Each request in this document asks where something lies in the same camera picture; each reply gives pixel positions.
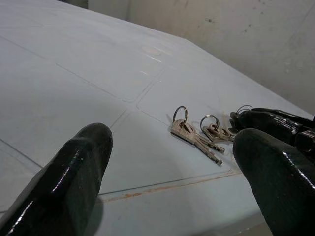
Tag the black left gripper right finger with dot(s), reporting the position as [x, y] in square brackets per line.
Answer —
[278, 182]

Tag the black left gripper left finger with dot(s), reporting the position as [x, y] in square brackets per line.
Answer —
[66, 177]

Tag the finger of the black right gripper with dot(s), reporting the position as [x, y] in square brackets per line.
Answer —
[265, 123]
[290, 117]

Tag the pale thin plastic strip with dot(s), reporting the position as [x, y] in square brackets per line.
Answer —
[224, 119]

